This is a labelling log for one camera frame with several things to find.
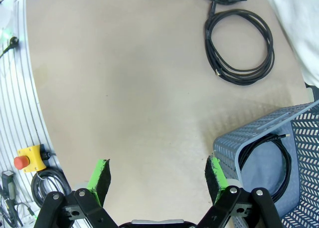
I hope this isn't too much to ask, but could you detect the grey-blue plastic basket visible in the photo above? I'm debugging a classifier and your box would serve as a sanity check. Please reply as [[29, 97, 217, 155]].
[[213, 102, 319, 228]]

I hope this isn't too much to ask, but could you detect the person's white sweatshirt torso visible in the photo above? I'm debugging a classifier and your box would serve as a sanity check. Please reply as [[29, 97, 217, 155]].
[[263, 0, 319, 88]]

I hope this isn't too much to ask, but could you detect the black cable coil bundle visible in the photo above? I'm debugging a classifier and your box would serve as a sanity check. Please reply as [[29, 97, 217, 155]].
[[31, 168, 73, 209]]

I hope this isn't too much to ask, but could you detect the grey handheld device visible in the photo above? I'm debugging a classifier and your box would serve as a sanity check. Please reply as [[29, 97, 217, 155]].
[[1, 170, 18, 201]]

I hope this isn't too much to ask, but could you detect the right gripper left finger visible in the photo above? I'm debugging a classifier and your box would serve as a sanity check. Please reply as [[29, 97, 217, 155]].
[[33, 159, 118, 228]]

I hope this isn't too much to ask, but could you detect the yellow emergency stop button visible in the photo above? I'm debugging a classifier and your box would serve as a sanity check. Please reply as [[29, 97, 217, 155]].
[[13, 144, 48, 174]]

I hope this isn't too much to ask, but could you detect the black cable gold connector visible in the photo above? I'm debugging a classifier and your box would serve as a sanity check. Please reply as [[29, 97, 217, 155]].
[[238, 133, 293, 204]]

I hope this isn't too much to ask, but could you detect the black mains plug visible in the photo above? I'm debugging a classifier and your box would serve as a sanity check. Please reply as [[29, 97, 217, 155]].
[[0, 35, 20, 58]]

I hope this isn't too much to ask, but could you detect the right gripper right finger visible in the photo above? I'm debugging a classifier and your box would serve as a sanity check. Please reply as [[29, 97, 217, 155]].
[[196, 155, 287, 228]]

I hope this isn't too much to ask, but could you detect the thin black coiled cable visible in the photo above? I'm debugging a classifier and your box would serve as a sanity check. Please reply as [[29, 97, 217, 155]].
[[204, 0, 276, 86]]

